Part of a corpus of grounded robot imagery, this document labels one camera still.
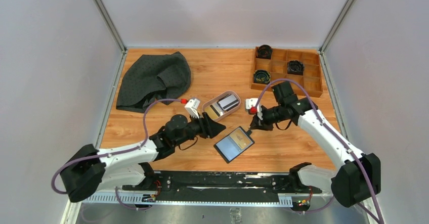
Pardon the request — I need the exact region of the thin white card stack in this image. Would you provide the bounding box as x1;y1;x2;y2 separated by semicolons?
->
216;94;239;112

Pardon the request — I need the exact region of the dark green dotted cloth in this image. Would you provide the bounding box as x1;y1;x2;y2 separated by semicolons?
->
116;52;191;113

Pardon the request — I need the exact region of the rolled dark belt top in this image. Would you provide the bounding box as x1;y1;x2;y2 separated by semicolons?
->
256;44;273;60

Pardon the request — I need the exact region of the black leather card holder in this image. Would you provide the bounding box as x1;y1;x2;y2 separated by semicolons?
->
214;126;255;163

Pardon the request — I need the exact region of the pink oval plastic tray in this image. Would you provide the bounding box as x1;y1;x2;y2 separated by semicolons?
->
202;91;241;122

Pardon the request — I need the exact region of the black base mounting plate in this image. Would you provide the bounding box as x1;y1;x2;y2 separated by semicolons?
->
121;171;321;203

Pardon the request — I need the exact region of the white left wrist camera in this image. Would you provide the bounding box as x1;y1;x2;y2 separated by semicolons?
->
185;98;200;119

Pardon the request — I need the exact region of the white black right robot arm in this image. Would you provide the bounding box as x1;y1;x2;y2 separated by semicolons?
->
245;78;381;207

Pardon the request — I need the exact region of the gold credit card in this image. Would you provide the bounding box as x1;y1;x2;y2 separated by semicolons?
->
229;127;254;151
204;104;222;120

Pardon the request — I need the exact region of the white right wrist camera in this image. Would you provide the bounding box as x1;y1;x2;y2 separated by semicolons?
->
244;98;263;120

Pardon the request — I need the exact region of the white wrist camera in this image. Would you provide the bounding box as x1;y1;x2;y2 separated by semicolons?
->
244;98;263;120
185;98;200;119

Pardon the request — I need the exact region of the aluminium frame rail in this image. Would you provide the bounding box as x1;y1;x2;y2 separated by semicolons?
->
59;173;387;224

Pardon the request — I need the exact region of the wooden compartment organizer box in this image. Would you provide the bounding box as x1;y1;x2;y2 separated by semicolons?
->
250;44;323;98

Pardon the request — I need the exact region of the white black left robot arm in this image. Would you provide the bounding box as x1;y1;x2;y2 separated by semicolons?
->
59;113;226;203

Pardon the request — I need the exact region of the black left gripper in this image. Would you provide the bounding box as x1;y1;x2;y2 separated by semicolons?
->
174;111;226;147

